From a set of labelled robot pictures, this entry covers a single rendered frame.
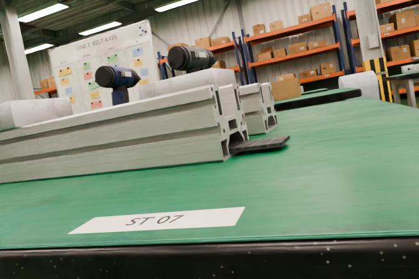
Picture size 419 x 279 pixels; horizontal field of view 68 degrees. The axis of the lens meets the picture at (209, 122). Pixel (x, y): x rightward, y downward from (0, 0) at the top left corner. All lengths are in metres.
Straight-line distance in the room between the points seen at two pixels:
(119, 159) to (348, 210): 0.30
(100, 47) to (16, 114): 3.62
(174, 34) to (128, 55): 8.33
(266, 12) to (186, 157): 11.00
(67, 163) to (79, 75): 3.86
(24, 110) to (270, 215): 0.45
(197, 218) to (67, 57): 4.30
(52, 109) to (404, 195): 0.52
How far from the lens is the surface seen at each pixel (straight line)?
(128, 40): 3.92
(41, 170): 0.53
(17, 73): 9.50
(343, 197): 0.19
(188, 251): 0.16
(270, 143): 0.35
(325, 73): 9.99
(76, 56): 4.36
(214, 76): 0.54
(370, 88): 4.04
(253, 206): 0.19
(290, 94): 2.48
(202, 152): 0.35
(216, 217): 0.18
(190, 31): 11.93
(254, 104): 0.51
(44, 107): 0.58
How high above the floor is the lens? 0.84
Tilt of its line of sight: 3 degrees down
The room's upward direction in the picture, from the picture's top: 11 degrees counter-clockwise
